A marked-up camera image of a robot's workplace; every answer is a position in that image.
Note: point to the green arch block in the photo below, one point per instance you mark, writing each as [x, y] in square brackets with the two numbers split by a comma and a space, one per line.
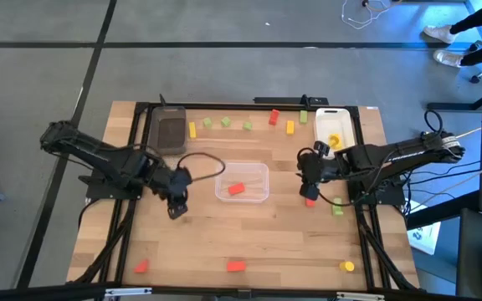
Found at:
[337, 211]

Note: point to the green rectangular block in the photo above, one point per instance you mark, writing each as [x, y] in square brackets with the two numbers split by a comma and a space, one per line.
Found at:
[303, 116]

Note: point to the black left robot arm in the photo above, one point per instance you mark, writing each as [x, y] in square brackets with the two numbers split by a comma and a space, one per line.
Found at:
[98, 156]

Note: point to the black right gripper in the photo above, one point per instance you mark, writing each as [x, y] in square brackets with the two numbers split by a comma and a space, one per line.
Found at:
[314, 169]

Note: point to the smoky grey plastic bin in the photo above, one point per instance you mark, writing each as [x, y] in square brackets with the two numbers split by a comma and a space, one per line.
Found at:
[170, 125]

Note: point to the white printed paper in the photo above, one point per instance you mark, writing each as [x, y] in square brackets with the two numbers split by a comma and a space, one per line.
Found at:
[425, 238]

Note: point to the yellow arch block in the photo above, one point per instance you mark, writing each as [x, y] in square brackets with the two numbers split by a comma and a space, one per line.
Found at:
[335, 140]

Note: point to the black desk foot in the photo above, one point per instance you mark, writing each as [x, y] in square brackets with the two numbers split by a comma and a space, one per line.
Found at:
[454, 106]
[442, 212]

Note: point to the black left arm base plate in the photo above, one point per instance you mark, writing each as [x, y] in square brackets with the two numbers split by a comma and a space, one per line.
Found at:
[98, 194]

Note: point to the silver frame bracket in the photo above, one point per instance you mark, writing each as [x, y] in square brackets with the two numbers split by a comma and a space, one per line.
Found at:
[128, 291]
[360, 296]

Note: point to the short yellow block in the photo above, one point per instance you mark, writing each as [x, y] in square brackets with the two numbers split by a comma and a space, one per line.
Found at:
[290, 127]

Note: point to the table-level camera mount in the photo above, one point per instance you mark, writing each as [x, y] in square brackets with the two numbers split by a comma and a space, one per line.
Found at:
[244, 293]

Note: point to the black bar with clamp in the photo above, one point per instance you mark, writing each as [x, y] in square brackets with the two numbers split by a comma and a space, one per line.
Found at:
[283, 100]

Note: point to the green cube block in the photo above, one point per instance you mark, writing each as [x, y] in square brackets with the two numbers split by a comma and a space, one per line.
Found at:
[225, 121]
[207, 123]
[247, 125]

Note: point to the clear plastic bin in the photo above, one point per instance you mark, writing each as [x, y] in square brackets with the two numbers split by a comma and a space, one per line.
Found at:
[249, 171]

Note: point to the white plastic bin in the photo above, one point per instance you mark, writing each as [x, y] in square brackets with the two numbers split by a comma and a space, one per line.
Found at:
[335, 121]

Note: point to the long yellow block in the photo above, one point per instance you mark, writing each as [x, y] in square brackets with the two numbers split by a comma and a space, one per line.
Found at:
[192, 130]

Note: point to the person's white shoe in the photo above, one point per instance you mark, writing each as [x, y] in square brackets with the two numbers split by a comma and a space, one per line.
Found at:
[448, 58]
[439, 33]

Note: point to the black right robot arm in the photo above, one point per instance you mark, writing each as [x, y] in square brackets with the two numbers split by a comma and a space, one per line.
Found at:
[391, 161]

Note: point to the red triangular block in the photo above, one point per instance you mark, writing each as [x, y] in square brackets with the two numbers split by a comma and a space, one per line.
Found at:
[143, 268]

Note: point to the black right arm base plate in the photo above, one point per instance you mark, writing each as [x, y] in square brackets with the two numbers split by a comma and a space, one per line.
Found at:
[393, 200]

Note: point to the wide red rectangular block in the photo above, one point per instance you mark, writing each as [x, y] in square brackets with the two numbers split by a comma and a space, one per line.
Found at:
[236, 266]

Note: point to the dark desk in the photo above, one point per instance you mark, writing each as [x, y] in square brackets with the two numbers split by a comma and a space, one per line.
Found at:
[471, 259]

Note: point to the black aluminium table frame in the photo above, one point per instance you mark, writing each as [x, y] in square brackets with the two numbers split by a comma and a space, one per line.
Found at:
[224, 106]

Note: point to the yellow cylinder block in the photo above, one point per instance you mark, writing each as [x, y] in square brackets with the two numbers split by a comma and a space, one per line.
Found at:
[347, 266]

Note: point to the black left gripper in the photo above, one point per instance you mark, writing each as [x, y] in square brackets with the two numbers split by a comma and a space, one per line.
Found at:
[178, 182]

